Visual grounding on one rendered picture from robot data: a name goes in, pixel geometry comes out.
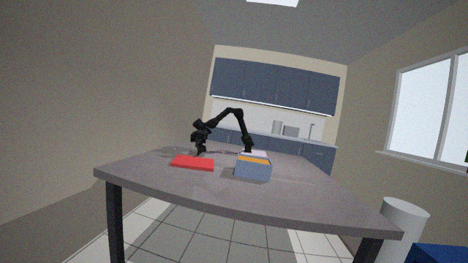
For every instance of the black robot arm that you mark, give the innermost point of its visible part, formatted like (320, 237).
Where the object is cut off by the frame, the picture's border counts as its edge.
(238, 113)

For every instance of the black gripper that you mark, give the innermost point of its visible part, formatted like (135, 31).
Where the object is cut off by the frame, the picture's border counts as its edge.
(200, 137)

